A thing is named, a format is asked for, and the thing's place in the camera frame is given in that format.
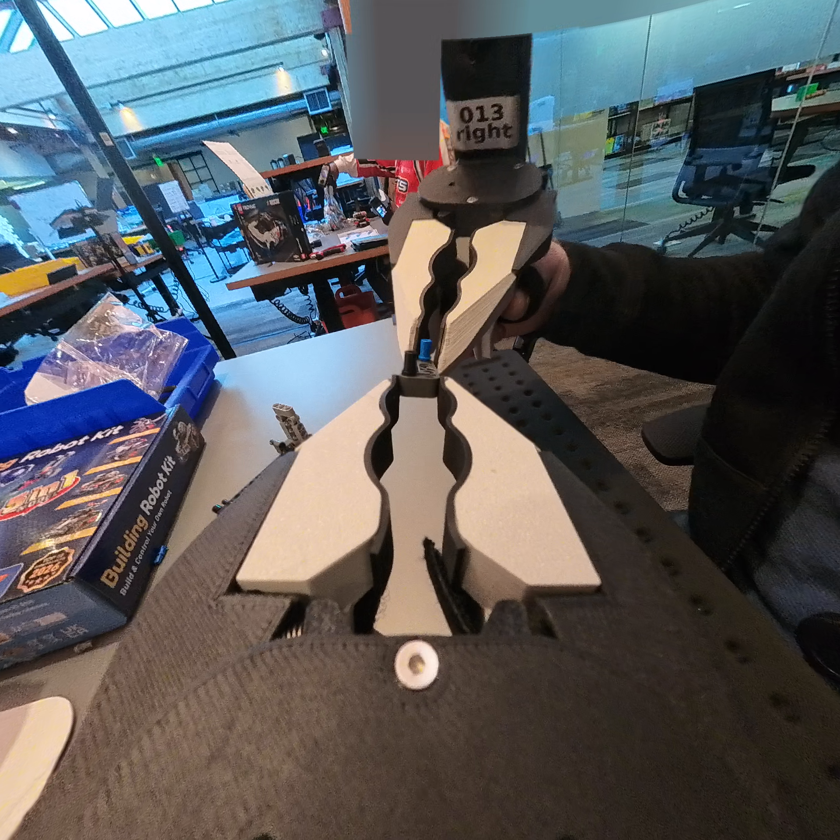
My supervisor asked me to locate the black slanted pole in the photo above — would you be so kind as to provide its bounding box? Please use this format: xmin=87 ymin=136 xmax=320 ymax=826
xmin=13 ymin=0 xmax=237 ymax=361

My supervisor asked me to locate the person's right forearm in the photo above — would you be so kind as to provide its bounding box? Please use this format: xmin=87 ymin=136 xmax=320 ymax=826
xmin=545 ymin=239 xmax=788 ymax=385

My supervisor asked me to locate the black car kit box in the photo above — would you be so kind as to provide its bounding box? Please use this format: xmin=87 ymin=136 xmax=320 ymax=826
xmin=231 ymin=190 xmax=313 ymax=266

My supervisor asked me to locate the person's dark jacket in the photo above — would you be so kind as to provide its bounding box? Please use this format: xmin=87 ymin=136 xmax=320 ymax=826
xmin=689 ymin=164 xmax=840 ymax=657

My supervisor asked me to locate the yellow bin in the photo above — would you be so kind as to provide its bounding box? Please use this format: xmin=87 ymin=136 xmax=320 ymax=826
xmin=0 ymin=257 xmax=84 ymax=298

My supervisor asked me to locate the blue robot kit box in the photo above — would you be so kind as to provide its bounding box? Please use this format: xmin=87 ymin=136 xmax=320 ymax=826
xmin=0 ymin=406 xmax=206 ymax=670

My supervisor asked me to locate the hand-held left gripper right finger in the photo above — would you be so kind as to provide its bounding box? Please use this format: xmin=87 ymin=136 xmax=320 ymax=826
xmin=436 ymin=387 xmax=602 ymax=611

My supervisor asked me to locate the person's right hand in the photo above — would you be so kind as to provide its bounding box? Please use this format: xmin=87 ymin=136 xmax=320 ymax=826
xmin=495 ymin=239 xmax=572 ymax=341

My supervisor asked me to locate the black office chair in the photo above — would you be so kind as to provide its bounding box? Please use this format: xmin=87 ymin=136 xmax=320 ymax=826
xmin=659 ymin=69 xmax=818 ymax=257

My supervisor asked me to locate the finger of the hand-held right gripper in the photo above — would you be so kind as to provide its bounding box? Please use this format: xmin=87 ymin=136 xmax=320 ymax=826
xmin=436 ymin=218 xmax=527 ymax=373
xmin=392 ymin=220 xmax=455 ymax=360

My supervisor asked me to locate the white book stand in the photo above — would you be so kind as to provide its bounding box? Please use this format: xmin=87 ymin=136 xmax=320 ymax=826
xmin=0 ymin=696 xmax=75 ymax=798

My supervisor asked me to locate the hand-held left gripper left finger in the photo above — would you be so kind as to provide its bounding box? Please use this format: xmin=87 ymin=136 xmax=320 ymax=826
xmin=235 ymin=377 xmax=403 ymax=611

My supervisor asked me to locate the clear plastic bag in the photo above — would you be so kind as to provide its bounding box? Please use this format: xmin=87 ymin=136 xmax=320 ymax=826
xmin=25 ymin=292 xmax=190 ymax=404

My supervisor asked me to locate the blue plastic bin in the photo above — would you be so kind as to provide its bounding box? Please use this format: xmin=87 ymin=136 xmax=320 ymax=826
xmin=0 ymin=318 xmax=221 ymax=447

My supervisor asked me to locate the wooden table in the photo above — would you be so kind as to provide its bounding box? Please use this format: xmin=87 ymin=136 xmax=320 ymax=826
xmin=226 ymin=217 xmax=396 ymax=332

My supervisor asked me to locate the grey frame piece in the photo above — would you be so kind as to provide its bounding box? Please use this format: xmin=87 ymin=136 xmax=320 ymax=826
xmin=270 ymin=402 xmax=311 ymax=455

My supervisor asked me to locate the black chair armrest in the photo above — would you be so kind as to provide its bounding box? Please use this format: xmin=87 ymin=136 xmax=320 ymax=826
xmin=640 ymin=400 xmax=714 ymax=468
xmin=796 ymin=612 xmax=840 ymax=691

